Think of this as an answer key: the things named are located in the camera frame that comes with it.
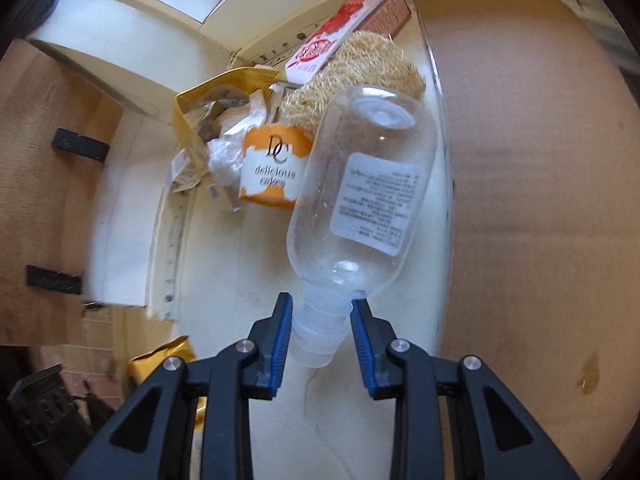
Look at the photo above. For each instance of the gold foil wrapper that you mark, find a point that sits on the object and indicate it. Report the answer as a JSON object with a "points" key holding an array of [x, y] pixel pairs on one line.
{"points": [[157, 360]]}

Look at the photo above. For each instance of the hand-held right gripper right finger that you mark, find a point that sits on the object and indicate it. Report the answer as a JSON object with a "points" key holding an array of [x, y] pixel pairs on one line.
{"points": [[362, 355]]}

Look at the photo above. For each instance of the clear plastic bottle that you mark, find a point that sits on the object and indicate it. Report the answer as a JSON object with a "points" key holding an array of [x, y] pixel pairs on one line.
{"points": [[365, 195]]}

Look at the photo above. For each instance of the yellow paper bag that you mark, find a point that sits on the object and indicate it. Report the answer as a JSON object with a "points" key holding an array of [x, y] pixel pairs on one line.
{"points": [[195, 110]]}

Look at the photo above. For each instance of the crumpled white plastic wrap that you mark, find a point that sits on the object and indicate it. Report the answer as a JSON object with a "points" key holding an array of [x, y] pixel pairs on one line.
{"points": [[225, 162]]}

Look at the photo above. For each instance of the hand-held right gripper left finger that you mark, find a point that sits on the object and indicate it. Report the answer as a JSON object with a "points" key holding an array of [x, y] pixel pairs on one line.
{"points": [[280, 347]]}

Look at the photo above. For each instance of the tan loofah scrubber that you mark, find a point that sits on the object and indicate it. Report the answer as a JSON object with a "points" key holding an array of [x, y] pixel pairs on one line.
{"points": [[360, 67]]}

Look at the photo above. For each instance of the orange and white paper cup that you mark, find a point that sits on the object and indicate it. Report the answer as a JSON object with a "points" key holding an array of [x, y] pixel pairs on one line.
{"points": [[272, 170]]}

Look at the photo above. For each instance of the white cutting board stand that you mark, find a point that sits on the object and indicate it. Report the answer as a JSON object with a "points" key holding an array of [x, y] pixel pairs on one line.
{"points": [[130, 210]]}

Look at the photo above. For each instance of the red and white carton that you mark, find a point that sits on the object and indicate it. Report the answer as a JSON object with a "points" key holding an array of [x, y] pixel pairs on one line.
{"points": [[340, 30]]}

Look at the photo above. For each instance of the brown cardboard sheet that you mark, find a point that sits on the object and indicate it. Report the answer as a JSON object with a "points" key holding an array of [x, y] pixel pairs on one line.
{"points": [[540, 210]]}

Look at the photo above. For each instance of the wooden cutting board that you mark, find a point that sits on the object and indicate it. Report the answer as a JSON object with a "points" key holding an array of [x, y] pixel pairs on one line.
{"points": [[35, 175]]}

